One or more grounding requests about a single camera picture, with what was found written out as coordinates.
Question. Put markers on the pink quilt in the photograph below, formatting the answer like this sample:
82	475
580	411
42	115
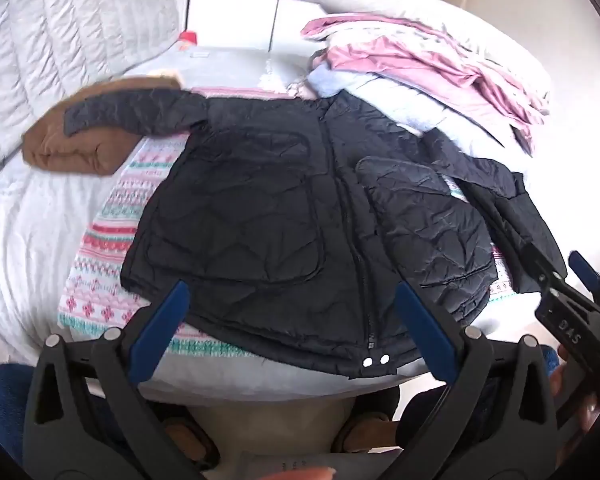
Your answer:
405	65

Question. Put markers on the white wardrobe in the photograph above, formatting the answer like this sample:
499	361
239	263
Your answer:
230	10

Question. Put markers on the light blue quilt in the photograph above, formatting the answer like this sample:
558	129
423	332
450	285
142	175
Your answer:
380	95

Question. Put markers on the small red object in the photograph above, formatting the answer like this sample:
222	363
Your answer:
188	37

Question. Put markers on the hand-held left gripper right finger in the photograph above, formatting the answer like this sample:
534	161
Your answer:
425	332

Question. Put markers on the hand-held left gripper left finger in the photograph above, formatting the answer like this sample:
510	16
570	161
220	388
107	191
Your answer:
162	330

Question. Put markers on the patterned knit blanket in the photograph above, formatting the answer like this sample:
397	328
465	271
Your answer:
110	240

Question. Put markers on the person's right hand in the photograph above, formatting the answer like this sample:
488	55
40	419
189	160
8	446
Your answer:
560	365

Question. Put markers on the black quilted jacket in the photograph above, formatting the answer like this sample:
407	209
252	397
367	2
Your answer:
260	210

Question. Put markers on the brown fur-trimmed jacket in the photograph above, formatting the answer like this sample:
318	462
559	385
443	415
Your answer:
65	150

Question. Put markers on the person's left foot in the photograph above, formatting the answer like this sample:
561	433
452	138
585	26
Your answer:
187	437

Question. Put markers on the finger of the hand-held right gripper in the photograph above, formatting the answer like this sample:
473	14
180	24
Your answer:
542	265
587	275

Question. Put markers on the person's right foot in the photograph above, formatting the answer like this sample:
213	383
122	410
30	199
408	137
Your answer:
362	427

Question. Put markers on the person's foot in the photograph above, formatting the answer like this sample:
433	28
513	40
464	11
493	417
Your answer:
362	427
187	437

